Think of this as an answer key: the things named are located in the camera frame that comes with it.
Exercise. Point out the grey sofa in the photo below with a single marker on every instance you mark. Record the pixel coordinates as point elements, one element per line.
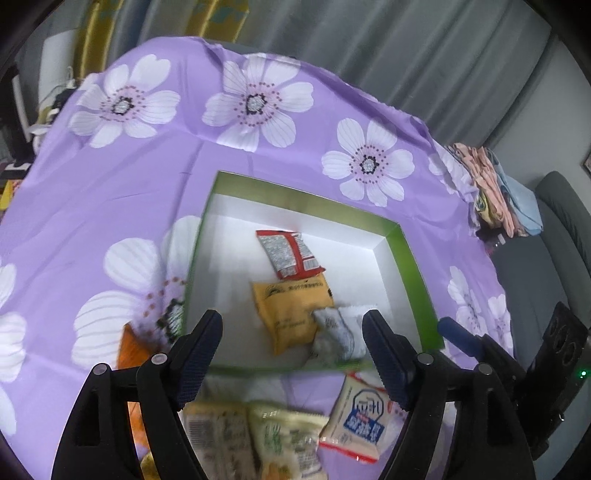
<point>545,258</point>

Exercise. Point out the orange snack packet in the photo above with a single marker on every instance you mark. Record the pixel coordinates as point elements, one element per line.
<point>127,350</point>

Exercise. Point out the pale green snack packet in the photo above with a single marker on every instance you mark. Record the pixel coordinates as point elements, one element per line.
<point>217,434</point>
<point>286,438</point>

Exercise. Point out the white grey snack packet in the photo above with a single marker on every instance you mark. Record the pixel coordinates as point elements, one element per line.
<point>339,332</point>

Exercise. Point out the red snack packet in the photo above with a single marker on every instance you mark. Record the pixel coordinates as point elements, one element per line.
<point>288,254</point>

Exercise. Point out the yellow snack packet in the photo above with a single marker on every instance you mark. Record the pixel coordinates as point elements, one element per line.
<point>286,309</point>

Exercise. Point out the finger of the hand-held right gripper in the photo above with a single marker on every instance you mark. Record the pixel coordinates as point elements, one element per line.
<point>455,333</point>

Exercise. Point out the black yellow bag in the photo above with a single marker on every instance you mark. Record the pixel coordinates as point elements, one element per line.
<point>60,99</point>

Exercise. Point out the gold snack packet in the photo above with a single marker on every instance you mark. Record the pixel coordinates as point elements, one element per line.
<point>147,466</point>

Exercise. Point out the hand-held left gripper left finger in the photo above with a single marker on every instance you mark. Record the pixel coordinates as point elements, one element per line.
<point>196,364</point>

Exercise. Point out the purple floral cloth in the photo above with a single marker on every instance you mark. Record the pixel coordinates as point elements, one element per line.
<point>231,161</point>

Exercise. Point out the grey curtain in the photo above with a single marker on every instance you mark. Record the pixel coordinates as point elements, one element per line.
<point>415,55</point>

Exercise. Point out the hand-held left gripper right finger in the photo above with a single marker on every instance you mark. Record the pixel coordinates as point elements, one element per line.
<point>392,364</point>

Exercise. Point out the yellow patterned curtain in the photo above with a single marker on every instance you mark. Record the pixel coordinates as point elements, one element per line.
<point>99,37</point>

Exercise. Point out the stack of folded cloths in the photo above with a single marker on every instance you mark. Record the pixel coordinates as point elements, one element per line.
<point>498,194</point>

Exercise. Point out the white blue snack packet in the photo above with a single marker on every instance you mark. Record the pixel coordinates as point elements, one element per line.
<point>360,410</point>

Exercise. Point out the green cardboard box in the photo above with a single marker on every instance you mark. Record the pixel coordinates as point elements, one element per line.
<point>406,263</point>

